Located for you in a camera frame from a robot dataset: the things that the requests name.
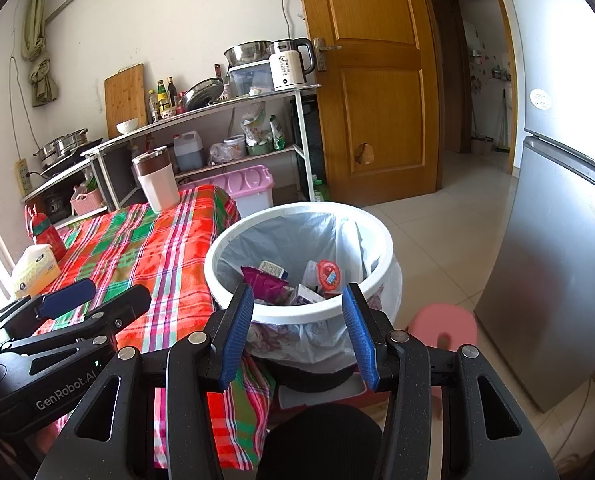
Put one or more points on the translucent bin liner bag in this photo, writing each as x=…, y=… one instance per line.
x=287, y=240

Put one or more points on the purple snack wrapper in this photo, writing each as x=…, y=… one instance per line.
x=262, y=285

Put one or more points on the large white metal shelf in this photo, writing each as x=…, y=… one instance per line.
x=305, y=150

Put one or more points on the white round trash bin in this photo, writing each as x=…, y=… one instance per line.
x=302, y=316

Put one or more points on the green hanging cloth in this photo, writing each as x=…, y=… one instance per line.
x=37, y=75

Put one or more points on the brown white lidded jug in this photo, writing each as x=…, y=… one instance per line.
x=157, y=185

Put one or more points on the red green plaid tablecloth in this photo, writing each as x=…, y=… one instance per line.
x=152, y=250

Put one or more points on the wooden door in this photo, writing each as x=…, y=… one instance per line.
x=377, y=110

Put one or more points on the white oil jug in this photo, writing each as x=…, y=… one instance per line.
x=187, y=155

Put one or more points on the red antler water bottle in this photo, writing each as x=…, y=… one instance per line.
x=47, y=237

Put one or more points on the pink plastic stool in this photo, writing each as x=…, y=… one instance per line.
x=442, y=320

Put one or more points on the silver refrigerator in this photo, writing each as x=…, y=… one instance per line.
x=552, y=270

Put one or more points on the wooden cutting board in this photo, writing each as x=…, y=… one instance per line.
x=125, y=100

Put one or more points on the pink basket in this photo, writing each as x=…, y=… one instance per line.
x=87, y=204

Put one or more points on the steel mixing bowl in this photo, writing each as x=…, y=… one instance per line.
x=247, y=52

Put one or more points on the white plastic bag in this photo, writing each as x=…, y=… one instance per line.
x=253, y=125

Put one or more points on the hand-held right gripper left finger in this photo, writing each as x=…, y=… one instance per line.
x=237, y=340

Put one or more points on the clear plastic bag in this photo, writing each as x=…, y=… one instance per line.
x=225, y=151

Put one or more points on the white oval fridge magnet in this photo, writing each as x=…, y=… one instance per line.
x=540, y=98

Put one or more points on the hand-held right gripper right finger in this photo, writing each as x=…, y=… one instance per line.
x=357, y=340

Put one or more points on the green bowl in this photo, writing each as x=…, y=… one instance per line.
x=259, y=149

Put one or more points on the black pot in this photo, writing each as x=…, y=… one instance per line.
x=58, y=206

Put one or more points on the steel wok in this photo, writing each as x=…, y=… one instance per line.
x=202, y=94

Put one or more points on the black induction cooker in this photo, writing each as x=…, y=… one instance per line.
x=67, y=166

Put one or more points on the beige power strip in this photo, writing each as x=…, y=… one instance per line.
x=24, y=177

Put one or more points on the clear plastic cup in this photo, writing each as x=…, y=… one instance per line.
x=311, y=272

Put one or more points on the red jar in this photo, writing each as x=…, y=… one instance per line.
x=180, y=102

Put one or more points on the clear plastic storage box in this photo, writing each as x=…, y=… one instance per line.
x=250, y=80

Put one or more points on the pink lidded storage box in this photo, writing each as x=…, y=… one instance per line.
x=242, y=185

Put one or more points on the yellow white tissue pack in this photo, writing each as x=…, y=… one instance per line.
x=35, y=270

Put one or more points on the clear seasoning bottle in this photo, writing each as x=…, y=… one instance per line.
x=153, y=107

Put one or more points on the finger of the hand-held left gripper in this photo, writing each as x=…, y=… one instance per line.
x=67, y=294
x=122, y=310

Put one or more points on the red lid yogurt cup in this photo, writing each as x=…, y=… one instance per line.
x=330, y=275

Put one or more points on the small white metal shelf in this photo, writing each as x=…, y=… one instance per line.
x=52, y=181

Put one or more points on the steel steamer pot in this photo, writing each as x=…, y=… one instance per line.
x=60, y=147

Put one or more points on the white bowl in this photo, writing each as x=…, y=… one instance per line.
x=127, y=126

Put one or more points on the green yellow label bottle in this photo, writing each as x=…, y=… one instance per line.
x=163, y=99

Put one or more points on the white electric kettle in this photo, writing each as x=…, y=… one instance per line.
x=287, y=67

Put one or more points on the white blue milk carton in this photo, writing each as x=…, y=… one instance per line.
x=272, y=267

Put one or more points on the dark sauce bottle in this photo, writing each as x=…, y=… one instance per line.
x=172, y=92

